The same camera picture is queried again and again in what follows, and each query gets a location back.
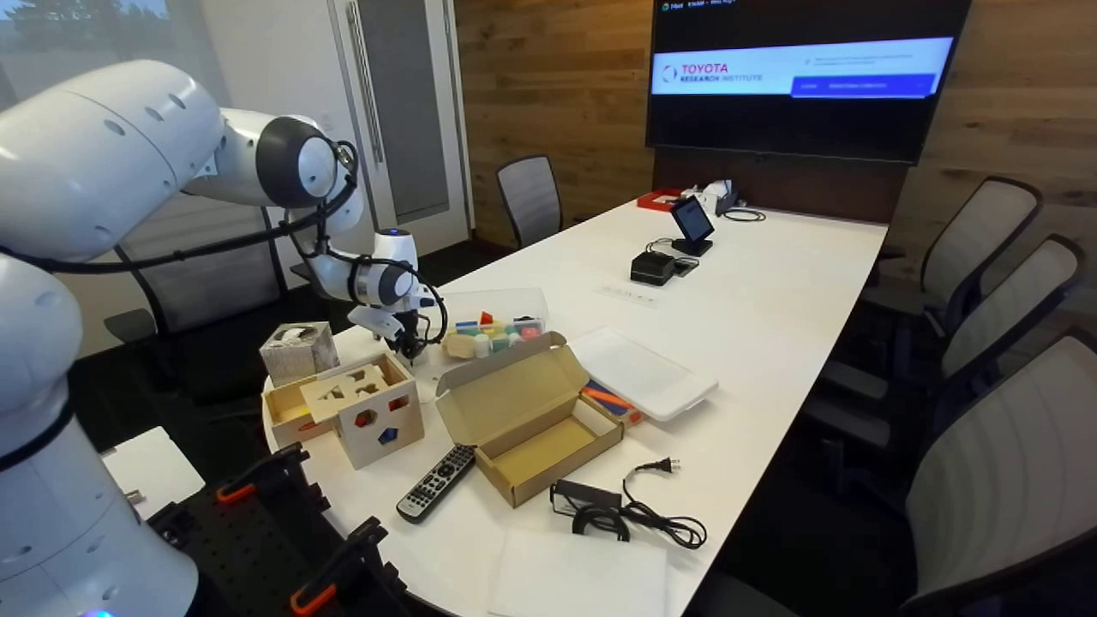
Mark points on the wide grey mesh office chair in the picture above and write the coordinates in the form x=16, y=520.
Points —
x=218, y=287

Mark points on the orange and blue flat box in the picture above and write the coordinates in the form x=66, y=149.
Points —
x=611, y=404

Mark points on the brown cardboard box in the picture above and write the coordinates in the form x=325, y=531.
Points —
x=517, y=425

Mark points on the white door with frosted glass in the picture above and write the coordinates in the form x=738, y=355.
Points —
x=413, y=114

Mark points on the white wall whiteboard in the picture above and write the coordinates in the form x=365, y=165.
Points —
x=69, y=35

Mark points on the small black tablet on stand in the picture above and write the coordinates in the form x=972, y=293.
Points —
x=690, y=222

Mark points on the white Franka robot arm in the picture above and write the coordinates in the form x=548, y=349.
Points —
x=102, y=161

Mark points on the small grey office chair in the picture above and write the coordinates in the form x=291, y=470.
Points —
x=530, y=196

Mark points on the black remote control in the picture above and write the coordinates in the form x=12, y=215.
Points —
x=431, y=485

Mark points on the wall mounted TV screen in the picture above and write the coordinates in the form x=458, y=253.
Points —
x=801, y=82

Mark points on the white rectangular plastic tray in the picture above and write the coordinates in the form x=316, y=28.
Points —
x=644, y=375

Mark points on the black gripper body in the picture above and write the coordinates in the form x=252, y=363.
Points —
x=404, y=334

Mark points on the white flat board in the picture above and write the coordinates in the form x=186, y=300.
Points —
x=148, y=467

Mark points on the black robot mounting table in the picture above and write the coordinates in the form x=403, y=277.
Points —
x=235, y=550

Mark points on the small black box device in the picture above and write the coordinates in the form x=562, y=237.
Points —
x=652, y=269

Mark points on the small red object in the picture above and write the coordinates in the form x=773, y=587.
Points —
x=657, y=202

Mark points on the wooden shape sorter box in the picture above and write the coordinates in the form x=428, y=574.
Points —
x=378, y=427

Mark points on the white napkin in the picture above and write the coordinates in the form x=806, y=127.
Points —
x=365, y=345

